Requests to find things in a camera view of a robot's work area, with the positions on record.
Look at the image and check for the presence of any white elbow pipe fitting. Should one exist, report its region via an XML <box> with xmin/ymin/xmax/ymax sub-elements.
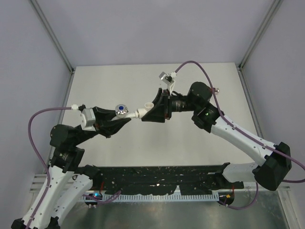
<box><xmin>135</xmin><ymin>102</ymin><xmax>154</xmax><ymax>119</ymax></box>

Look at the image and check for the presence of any white water faucet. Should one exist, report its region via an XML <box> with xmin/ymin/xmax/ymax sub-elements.
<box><xmin>112</xmin><ymin>104</ymin><xmax>136</xmax><ymax>120</ymax></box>

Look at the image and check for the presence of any red faucet with elbow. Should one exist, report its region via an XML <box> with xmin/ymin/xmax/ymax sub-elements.
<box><xmin>211</xmin><ymin>87</ymin><xmax>219</xmax><ymax>94</ymax></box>

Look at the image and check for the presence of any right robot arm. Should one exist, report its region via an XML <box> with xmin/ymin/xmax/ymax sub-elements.
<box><xmin>140</xmin><ymin>82</ymin><xmax>292</xmax><ymax>191</ymax></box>

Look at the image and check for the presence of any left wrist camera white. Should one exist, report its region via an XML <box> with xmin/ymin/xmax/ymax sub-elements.
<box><xmin>71</xmin><ymin>104</ymin><xmax>96</xmax><ymax>131</ymax></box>

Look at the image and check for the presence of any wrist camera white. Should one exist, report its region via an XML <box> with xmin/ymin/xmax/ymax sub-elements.
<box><xmin>159</xmin><ymin>72</ymin><xmax>177</xmax><ymax>95</ymax></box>
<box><xmin>71</xmin><ymin>104</ymin><xmax>96</xmax><ymax>131</ymax></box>

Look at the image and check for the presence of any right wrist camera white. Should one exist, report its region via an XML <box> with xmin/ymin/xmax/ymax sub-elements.
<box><xmin>159</xmin><ymin>72</ymin><xmax>177</xmax><ymax>95</ymax></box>

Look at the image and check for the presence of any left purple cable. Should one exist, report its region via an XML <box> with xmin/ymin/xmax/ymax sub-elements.
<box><xmin>25</xmin><ymin>106</ymin><xmax>74</xmax><ymax>229</ymax></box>

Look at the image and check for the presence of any purple cable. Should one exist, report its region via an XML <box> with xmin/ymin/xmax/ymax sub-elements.
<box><xmin>25</xmin><ymin>106</ymin><xmax>74</xmax><ymax>229</ymax></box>
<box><xmin>175</xmin><ymin>60</ymin><xmax>305</xmax><ymax>184</ymax></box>

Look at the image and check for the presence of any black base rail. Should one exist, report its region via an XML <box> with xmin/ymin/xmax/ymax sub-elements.
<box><xmin>45</xmin><ymin>163</ymin><xmax>244</xmax><ymax>195</ymax></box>

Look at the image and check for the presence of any white slotted cable duct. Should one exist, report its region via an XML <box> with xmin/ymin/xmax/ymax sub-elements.
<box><xmin>78</xmin><ymin>193</ymin><xmax>220</xmax><ymax>201</ymax></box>

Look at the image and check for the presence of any left aluminium frame post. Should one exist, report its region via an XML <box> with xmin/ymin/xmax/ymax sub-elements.
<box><xmin>28</xmin><ymin>0</ymin><xmax>74</xmax><ymax>74</ymax></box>

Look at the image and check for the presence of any aluminium frame post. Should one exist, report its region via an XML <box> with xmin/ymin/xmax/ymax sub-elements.
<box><xmin>238</xmin><ymin>0</ymin><xmax>283</xmax><ymax>71</ymax></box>
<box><xmin>28</xmin><ymin>0</ymin><xmax>74</xmax><ymax>74</ymax></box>

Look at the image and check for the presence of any right aluminium frame post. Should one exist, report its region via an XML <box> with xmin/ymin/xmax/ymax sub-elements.
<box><xmin>238</xmin><ymin>0</ymin><xmax>283</xmax><ymax>71</ymax></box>

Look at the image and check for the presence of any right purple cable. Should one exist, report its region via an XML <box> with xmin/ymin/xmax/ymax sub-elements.
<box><xmin>175</xmin><ymin>60</ymin><xmax>305</xmax><ymax>184</ymax></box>

